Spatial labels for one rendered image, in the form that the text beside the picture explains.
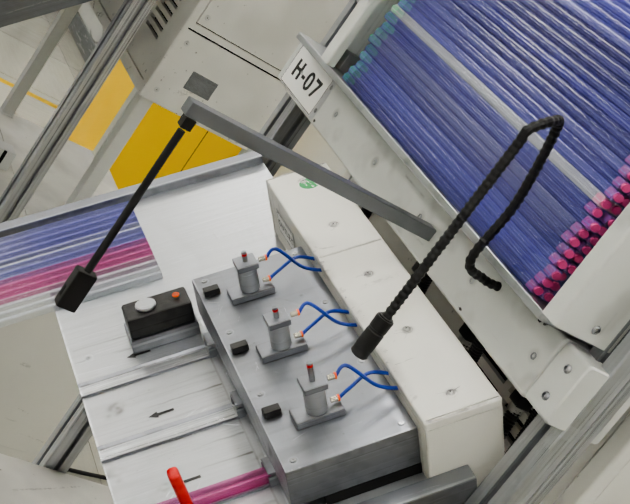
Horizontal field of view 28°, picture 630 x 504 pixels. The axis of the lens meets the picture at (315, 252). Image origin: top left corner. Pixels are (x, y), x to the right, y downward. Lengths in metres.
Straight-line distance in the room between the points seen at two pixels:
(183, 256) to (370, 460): 0.48
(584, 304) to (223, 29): 1.51
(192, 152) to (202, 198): 2.89
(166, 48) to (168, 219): 0.89
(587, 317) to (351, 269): 0.33
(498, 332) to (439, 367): 0.07
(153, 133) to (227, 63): 1.99
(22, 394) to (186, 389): 1.48
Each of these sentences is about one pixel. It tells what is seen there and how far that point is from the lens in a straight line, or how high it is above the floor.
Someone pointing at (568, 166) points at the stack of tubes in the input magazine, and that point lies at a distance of 1.20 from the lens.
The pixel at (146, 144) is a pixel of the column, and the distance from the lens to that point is 4.52.
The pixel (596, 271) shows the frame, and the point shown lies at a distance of 1.11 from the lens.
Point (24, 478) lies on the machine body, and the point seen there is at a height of 0.62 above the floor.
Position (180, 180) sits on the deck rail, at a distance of 1.72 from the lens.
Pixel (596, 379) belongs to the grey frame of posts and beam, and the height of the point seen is 1.37.
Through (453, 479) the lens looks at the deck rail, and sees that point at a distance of 1.22.
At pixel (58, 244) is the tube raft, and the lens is 1.65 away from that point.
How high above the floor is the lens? 1.61
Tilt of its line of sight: 15 degrees down
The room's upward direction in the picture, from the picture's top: 36 degrees clockwise
